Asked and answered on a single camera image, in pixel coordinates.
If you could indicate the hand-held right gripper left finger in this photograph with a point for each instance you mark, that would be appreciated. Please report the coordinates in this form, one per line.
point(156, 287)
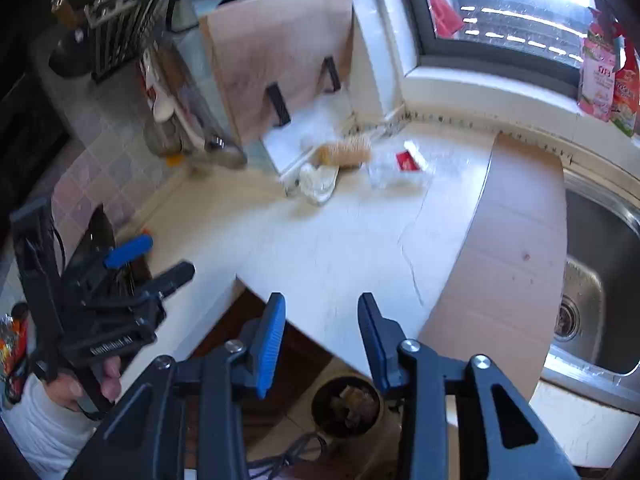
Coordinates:
point(270, 340)

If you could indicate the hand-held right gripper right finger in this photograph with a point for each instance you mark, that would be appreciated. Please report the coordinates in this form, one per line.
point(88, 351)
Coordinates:
point(371, 345)

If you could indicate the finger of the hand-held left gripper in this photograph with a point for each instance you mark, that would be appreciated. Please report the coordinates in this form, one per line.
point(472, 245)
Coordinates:
point(172, 277)
point(127, 252)

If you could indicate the dark round bin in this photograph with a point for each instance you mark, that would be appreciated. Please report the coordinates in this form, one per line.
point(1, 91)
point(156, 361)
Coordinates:
point(345, 405)

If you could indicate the person's left hand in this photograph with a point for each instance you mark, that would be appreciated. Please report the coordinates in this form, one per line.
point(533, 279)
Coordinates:
point(111, 380)

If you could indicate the orange snack packet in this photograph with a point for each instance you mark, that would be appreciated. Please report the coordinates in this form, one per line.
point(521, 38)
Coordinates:
point(12, 350)

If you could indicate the brown cardboard sheet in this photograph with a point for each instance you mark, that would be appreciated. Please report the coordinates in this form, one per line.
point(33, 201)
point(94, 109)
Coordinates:
point(500, 260)

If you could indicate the clear utensil holder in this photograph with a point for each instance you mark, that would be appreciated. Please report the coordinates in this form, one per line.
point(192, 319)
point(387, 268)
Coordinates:
point(190, 110)

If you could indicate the crumpled white tissue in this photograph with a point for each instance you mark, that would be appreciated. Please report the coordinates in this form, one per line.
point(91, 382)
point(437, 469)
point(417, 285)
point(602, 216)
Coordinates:
point(317, 182)

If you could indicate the clear plastic wrap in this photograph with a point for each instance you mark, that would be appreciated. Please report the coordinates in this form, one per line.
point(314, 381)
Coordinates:
point(385, 172)

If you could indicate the red and white box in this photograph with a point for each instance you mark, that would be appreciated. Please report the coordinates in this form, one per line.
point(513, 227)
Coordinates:
point(406, 161)

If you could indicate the beige loofah sponge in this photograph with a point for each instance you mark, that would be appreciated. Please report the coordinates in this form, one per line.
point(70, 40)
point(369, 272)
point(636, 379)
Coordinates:
point(345, 152)

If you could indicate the black board holder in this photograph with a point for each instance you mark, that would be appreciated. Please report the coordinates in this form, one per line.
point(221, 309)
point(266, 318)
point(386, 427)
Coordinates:
point(279, 105)

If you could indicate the metal knife rack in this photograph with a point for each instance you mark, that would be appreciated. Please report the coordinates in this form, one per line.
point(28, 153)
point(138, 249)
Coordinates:
point(120, 35)

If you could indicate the steel sink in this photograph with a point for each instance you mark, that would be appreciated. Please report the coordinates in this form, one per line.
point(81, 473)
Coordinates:
point(600, 280)

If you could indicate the printed edge tape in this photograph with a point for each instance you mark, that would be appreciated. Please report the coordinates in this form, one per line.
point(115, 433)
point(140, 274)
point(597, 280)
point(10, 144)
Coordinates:
point(465, 122)

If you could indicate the wooden cutting board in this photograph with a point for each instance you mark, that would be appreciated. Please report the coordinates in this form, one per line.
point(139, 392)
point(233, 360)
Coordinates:
point(280, 50)

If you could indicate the red plastic bag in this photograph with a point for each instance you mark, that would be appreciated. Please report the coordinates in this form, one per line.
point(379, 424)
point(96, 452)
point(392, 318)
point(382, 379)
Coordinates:
point(445, 15)

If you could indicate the pink packet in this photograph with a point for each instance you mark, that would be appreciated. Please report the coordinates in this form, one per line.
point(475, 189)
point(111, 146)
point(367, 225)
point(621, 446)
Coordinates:
point(597, 80)

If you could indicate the red packet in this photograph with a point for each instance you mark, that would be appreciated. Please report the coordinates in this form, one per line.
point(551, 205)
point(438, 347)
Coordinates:
point(627, 95)

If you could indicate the window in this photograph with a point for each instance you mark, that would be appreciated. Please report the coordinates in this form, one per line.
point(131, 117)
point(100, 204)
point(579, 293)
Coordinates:
point(500, 5)

